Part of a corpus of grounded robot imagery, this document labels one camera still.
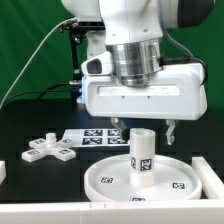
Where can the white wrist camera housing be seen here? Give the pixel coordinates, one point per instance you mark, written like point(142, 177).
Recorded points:
point(99, 65)

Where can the white left fence block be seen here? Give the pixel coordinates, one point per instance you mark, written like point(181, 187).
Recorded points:
point(2, 171)

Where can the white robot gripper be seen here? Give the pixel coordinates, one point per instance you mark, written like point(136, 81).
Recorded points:
point(176, 93)

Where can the white fence bar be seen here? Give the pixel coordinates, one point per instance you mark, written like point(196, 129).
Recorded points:
point(158, 212)
point(212, 185)

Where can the white front fence bar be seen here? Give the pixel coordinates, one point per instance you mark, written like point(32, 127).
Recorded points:
point(158, 212)

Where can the white cross-shaped table base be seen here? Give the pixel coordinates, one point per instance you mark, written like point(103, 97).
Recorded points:
point(50, 146)

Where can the white marker sheet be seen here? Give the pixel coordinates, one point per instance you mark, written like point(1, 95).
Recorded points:
point(94, 137)

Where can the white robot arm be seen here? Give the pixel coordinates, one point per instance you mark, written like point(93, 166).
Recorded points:
point(125, 75)

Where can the black camera on stand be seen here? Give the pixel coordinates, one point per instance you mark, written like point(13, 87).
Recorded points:
point(77, 33)

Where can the white right fence bar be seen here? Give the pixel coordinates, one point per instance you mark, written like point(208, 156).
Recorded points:
point(212, 185)

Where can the white round table top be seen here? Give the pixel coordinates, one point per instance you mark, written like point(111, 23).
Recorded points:
point(123, 178)

